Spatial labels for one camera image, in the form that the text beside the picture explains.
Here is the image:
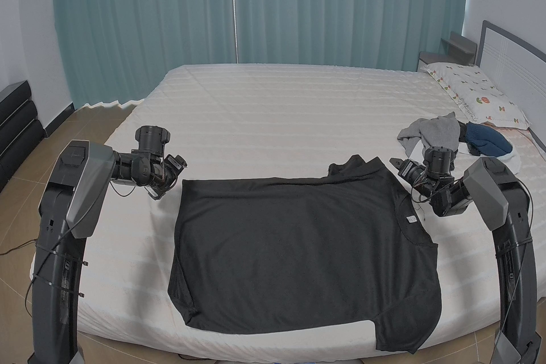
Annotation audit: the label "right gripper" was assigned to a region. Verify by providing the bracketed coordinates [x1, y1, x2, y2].
[389, 158, 428, 189]

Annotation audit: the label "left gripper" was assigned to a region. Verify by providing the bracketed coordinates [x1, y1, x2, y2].
[147, 155, 189, 200]

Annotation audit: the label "grey bedside table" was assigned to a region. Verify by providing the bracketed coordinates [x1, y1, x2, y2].
[418, 37, 477, 66]

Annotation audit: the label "pile of clothes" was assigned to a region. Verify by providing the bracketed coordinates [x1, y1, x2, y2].
[397, 111, 522, 176]

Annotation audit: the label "black chest of drawers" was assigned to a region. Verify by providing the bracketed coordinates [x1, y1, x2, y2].
[0, 81, 47, 192]

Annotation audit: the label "white printed pillow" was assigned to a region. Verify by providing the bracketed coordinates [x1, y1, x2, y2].
[420, 61, 531, 129]

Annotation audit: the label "black T-shirt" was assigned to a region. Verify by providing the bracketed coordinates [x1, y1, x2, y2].
[167, 154, 442, 354]

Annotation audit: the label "black cable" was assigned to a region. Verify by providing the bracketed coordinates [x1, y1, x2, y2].
[109, 181, 139, 198]
[0, 241, 39, 257]

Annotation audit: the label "bed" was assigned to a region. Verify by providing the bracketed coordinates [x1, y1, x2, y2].
[32, 20, 546, 356]

